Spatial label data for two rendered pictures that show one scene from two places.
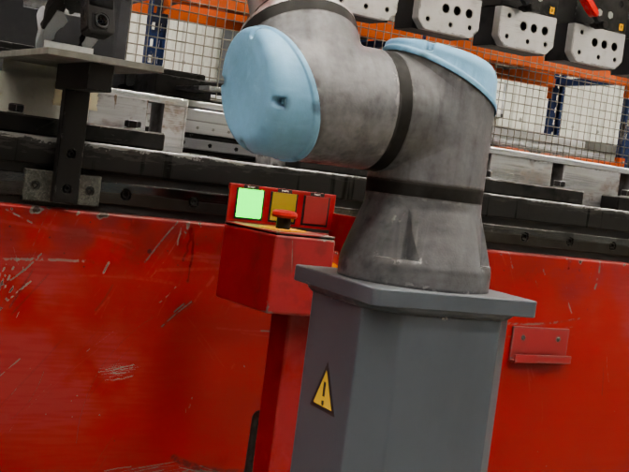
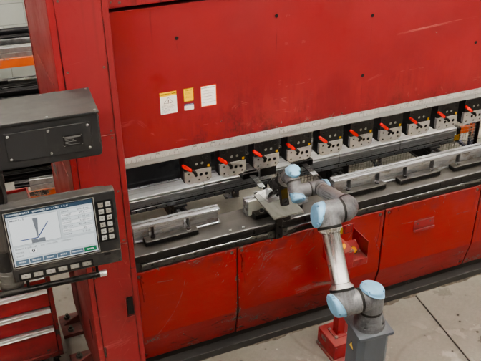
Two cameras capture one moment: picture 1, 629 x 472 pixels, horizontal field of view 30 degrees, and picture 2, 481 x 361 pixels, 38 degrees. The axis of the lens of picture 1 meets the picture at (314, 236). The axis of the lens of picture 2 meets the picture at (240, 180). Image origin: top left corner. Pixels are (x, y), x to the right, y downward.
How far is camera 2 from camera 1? 261 cm
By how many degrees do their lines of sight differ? 28
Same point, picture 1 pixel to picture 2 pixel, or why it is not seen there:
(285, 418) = not seen: hidden behind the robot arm
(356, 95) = (353, 309)
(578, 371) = (438, 225)
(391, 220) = (363, 321)
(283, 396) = not seen: hidden behind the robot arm
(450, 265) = (375, 329)
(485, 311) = (382, 337)
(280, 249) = not seen: hidden behind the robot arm
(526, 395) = (419, 238)
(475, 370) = (381, 344)
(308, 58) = (343, 306)
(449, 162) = (374, 311)
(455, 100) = (374, 302)
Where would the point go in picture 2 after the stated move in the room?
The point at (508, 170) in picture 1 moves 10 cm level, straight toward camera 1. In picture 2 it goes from (414, 168) to (412, 176)
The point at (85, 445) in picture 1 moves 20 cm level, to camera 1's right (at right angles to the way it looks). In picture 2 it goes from (289, 286) to (323, 289)
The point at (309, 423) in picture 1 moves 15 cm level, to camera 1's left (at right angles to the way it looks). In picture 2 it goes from (348, 347) to (318, 344)
